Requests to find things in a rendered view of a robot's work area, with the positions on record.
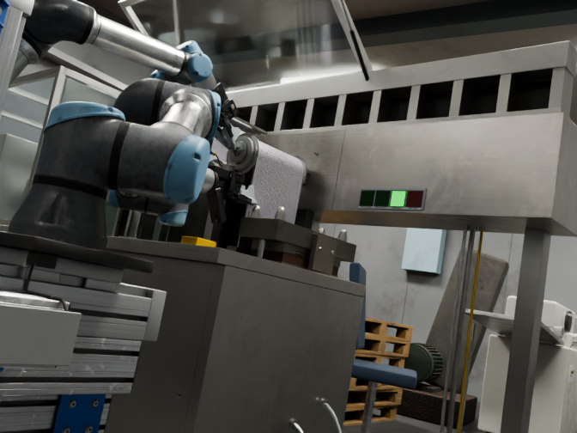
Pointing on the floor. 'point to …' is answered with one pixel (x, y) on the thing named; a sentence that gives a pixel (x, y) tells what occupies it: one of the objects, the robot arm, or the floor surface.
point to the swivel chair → (363, 368)
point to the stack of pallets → (357, 394)
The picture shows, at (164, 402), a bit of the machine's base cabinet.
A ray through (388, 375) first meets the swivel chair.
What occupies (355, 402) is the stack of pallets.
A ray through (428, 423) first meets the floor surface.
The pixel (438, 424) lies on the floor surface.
